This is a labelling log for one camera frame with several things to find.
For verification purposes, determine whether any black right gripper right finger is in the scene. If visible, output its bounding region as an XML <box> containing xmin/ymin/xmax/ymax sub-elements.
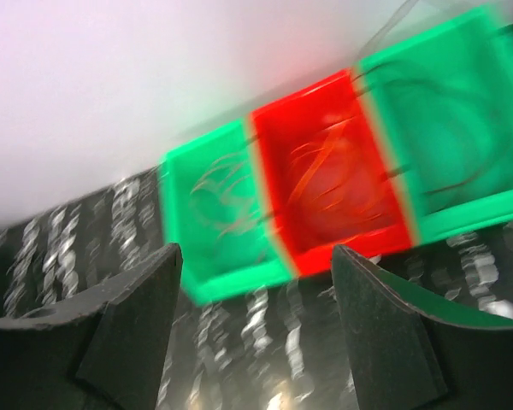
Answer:
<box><xmin>331</xmin><ymin>245</ymin><xmax>513</xmax><ymax>409</ymax></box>

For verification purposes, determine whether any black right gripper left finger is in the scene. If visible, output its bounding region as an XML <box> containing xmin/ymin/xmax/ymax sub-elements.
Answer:
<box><xmin>0</xmin><ymin>243</ymin><xmax>183</xmax><ymax>409</ymax></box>

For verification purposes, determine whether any orange thin cable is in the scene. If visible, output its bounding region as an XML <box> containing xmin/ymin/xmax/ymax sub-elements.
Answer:
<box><xmin>281</xmin><ymin>113</ymin><xmax>390</xmax><ymax>227</ymax></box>

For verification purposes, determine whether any pink thin cable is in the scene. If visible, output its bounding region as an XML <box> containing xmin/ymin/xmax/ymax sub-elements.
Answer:
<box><xmin>187</xmin><ymin>153</ymin><xmax>274</xmax><ymax>240</ymax></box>

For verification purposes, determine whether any brown thin cable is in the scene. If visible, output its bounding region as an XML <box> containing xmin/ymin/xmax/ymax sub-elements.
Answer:
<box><xmin>350</xmin><ymin>20</ymin><xmax>513</xmax><ymax>197</ymax></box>

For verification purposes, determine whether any black marble pattern mat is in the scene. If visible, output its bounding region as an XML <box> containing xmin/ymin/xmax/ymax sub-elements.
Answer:
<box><xmin>0</xmin><ymin>171</ymin><xmax>513</xmax><ymax>409</ymax></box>

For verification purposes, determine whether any left green plastic bin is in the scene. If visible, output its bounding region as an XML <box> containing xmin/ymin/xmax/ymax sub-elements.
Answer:
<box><xmin>157</xmin><ymin>118</ymin><xmax>297</xmax><ymax>305</ymax></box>

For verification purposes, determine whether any green plastic bin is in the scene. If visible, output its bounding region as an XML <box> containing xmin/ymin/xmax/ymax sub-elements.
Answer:
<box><xmin>157</xmin><ymin>118</ymin><xmax>297</xmax><ymax>305</ymax></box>
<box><xmin>355</xmin><ymin>5</ymin><xmax>513</xmax><ymax>243</ymax></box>

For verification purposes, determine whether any red plastic bin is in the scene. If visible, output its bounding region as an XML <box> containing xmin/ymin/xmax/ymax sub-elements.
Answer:
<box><xmin>249</xmin><ymin>69</ymin><xmax>414</xmax><ymax>277</ymax></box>

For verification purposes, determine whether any right green plastic bin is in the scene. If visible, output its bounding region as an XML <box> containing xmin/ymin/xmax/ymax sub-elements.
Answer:
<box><xmin>355</xmin><ymin>5</ymin><xmax>513</xmax><ymax>243</ymax></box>

